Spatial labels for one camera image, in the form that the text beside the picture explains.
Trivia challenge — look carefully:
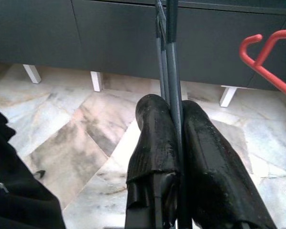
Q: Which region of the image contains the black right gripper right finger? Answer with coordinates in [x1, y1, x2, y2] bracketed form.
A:
[181, 100, 278, 229]

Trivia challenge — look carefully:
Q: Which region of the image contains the black television console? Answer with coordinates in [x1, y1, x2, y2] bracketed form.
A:
[0, 0, 286, 108]

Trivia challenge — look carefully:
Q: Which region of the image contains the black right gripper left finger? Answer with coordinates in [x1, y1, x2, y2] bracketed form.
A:
[124, 94, 182, 229]

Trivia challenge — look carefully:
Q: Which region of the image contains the black shirt small white logo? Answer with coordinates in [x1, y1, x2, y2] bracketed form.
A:
[0, 104, 68, 229]

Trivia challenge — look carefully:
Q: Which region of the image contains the red plastic hanger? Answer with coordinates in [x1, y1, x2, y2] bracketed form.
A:
[239, 30, 286, 101]

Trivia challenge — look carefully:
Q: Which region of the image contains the dark grey plastic hanger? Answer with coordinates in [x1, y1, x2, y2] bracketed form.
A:
[154, 0, 185, 229]

